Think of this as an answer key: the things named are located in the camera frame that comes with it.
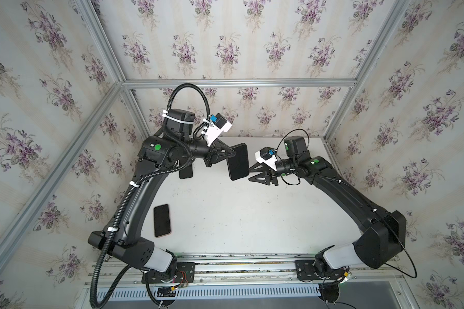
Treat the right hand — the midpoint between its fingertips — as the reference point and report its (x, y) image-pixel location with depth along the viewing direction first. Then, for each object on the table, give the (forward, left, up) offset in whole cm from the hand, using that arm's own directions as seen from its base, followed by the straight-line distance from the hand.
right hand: (248, 173), depth 70 cm
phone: (-2, +4, +8) cm, 9 cm away
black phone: (+21, +31, -28) cm, 47 cm away
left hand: (0, +6, +13) cm, 15 cm away
